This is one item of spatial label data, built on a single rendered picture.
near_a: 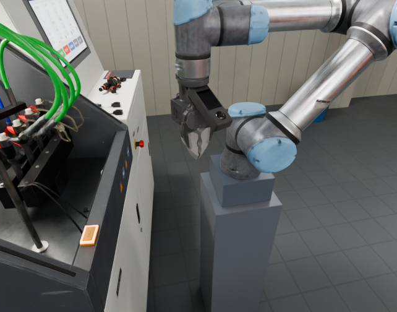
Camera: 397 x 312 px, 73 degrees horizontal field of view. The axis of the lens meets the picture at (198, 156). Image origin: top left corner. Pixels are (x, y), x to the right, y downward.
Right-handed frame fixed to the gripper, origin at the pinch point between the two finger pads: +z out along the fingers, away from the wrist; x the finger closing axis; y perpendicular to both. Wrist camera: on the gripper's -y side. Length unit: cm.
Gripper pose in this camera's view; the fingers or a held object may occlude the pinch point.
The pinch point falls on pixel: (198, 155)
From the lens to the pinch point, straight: 69.1
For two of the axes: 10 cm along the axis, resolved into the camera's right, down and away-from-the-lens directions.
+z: 0.0, 8.3, 5.5
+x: -8.5, 3.0, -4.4
